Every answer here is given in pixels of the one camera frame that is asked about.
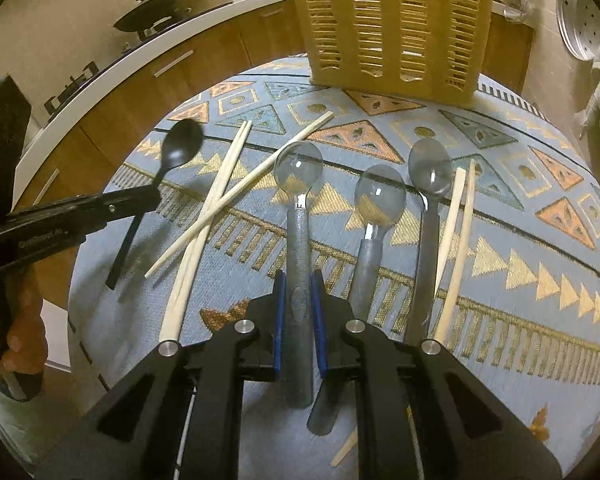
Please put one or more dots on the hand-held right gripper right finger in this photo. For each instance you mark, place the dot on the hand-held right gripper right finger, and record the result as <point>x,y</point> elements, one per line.
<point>320,330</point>

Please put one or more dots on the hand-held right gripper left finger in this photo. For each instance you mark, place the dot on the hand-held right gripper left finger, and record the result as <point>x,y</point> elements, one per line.
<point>279,325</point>

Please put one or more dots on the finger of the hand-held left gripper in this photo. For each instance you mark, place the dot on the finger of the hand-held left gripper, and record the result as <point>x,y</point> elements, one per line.
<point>130,203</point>

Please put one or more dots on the black plastic spoon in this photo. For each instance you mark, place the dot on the black plastic spoon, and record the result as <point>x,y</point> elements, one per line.
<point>182,142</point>

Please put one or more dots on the pale wooden chopstick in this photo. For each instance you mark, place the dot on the pale wooden chopstick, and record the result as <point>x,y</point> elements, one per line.
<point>307,131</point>
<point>170,310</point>
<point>182,310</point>
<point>345,447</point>
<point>462,240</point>
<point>452,215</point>

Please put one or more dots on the yellow slotted utensil basket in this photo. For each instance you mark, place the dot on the yellow slotted utensil basket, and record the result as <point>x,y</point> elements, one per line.
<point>390,35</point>

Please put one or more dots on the person's left forearm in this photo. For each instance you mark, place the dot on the person's left forearm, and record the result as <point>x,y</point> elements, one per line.
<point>5,385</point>

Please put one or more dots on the person's left hand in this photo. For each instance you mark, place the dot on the person's left hand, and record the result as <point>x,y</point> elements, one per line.
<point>27,330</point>

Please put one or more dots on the wooden base cabinets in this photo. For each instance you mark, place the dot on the wooden base cabinets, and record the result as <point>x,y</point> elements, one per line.
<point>105,130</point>

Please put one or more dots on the black gas stove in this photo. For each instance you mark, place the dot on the black gas stove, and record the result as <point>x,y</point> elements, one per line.
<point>75,85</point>

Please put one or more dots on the blue patterned tablecloth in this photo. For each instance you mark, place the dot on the blue patterned tablecloth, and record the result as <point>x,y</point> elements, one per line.
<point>505,310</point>

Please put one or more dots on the black wok with lid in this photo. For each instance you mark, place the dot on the black wok with lid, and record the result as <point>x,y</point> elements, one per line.
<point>150,17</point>

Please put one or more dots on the white kitchen countertop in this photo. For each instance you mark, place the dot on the white kitchen countertop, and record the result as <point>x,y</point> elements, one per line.
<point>210,16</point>

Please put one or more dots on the round metal steamer tray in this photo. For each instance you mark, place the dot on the round metal steamer tray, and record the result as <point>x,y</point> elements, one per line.
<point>580,10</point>

